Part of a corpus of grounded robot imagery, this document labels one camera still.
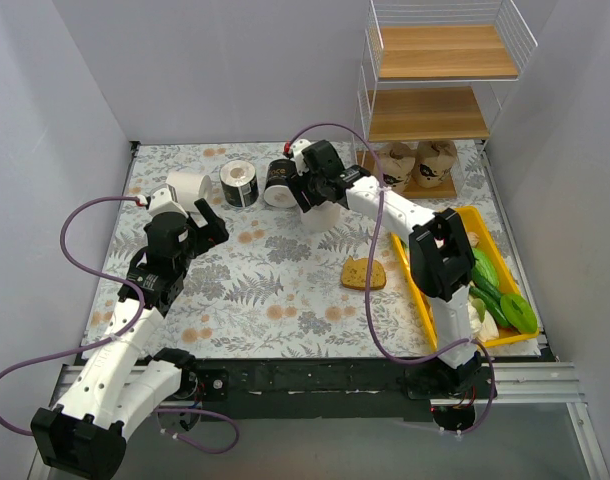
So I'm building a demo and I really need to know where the white paper roll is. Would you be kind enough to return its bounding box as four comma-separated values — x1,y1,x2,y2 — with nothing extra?
166,171,213,217
300,202,341,233

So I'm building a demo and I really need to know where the brown roll cartoon print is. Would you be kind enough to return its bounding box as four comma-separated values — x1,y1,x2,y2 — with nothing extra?
378,142,416,194

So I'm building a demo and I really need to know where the brown roll barcode label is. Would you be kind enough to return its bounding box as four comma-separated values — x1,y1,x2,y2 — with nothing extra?
412,140,458,188

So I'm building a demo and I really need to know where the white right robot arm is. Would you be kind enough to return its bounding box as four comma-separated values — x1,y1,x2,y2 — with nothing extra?
284,139,482,398

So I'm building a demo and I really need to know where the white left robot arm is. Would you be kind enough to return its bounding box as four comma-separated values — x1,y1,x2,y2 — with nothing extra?
31,199,229,479

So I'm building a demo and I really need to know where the black wrapped roll right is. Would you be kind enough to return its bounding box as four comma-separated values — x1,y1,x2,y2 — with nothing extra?
263,159,297,209

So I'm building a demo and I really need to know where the black wrapped roll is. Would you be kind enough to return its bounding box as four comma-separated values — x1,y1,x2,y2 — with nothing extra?
219,160,259,208
263,159,297,209

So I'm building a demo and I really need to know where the white paper roll lying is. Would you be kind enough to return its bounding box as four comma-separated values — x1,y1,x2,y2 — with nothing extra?
166,171,213,217

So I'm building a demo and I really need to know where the black wrapped roll left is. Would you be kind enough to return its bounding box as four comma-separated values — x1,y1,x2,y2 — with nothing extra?
219,160,259,208

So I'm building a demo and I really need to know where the floral patterned table mat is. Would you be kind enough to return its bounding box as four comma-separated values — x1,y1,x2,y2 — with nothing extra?
82,139,516,360

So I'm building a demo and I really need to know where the slice of brown bread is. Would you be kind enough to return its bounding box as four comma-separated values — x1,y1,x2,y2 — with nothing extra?
341,257,387,290

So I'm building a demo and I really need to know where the garlic bulb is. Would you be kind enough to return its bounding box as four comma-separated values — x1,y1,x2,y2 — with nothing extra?
467,231,480,248

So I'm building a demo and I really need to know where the white cauliflower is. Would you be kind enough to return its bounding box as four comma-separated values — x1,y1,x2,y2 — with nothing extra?
468,297,500,342

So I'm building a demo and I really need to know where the yellow plastic tray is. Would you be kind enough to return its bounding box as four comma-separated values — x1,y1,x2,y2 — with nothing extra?
391,206,539,351

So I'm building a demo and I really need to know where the green round lotus pod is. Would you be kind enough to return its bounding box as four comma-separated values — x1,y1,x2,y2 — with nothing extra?
500,293,538,334

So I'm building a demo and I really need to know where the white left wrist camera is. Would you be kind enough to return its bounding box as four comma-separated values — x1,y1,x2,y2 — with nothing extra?
136,185,189,218

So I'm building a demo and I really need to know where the white wire wooden shelf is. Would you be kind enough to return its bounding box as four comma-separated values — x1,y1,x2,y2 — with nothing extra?
355,1,538,199

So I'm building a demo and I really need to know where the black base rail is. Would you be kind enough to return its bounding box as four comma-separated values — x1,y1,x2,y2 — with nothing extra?
59,357,581,431

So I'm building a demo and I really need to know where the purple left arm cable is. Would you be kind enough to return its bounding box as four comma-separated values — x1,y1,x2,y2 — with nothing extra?
0,195,241,455

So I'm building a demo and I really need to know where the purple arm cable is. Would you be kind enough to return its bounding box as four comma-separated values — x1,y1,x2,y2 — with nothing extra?
0,195,241,455
287,122,499,435

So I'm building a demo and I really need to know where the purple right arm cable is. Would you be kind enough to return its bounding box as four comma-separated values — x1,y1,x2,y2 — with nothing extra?
287,122,499,435

